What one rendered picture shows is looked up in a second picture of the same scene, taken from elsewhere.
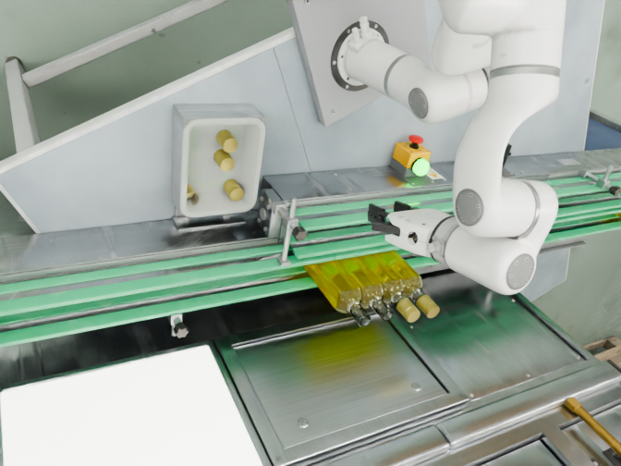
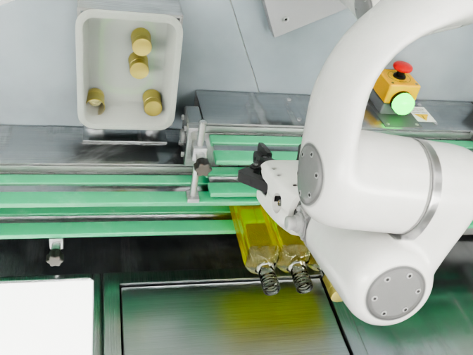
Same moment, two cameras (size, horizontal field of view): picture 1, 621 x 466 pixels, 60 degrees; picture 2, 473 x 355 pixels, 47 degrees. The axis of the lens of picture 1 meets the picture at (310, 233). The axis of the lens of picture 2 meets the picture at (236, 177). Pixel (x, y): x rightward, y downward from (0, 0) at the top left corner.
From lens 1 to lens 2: 0.36 m
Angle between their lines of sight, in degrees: 14
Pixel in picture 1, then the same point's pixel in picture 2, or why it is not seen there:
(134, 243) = (24, 149)
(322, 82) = not seen: outside the picture
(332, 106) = (284, 12)
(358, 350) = (271, 320)
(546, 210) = (453, 200)
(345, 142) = (306, 61)
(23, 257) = not seen: outside the picture
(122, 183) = (22, 78)
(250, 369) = (130, 318)
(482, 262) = (338, 265)
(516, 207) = (385, 188)
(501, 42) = not seen: outside the picture
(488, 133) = (352, 52)
